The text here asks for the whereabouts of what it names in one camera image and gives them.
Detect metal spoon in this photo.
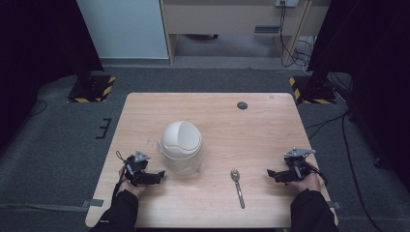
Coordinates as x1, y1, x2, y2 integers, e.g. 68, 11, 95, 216
229, 168, 247, 210

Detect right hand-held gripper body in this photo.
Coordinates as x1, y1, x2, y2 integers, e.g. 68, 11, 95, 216
283, 147, 317, 184

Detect dark curtain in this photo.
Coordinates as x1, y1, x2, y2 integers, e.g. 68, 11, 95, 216
307, 0, 410, 185
0, 0, 104, 156

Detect grey power strip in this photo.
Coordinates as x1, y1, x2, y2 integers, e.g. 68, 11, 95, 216
274, 0, 300, 8

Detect person's right hand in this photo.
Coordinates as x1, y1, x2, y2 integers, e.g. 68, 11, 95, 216
287, 161, 323, 194

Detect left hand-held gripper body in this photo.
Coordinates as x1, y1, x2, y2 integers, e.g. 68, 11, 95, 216
123, 150, 152, 187

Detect person's left hand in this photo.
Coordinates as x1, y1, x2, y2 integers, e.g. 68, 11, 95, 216
117, 166, 147, 198

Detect black stand base striped edge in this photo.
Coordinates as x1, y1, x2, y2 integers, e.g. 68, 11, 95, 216
288, 47, 338, 105
66, 47, 117, 104

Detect black cables under desk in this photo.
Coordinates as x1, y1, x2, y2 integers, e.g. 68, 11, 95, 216
278, 3, 314, 75

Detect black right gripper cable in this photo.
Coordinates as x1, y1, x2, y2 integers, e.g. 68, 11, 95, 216
306, 161, 329, 187

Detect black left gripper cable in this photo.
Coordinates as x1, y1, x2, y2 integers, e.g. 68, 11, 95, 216
110, 150, 130, 204

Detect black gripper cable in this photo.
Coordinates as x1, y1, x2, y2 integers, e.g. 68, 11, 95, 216
306, 161, 329, 187
110, 150, 130, 204

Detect black floor cable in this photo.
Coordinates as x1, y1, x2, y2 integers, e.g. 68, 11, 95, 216
341, 112, 385, 232
304, 109, 351, 140
28, 99, 48, 118

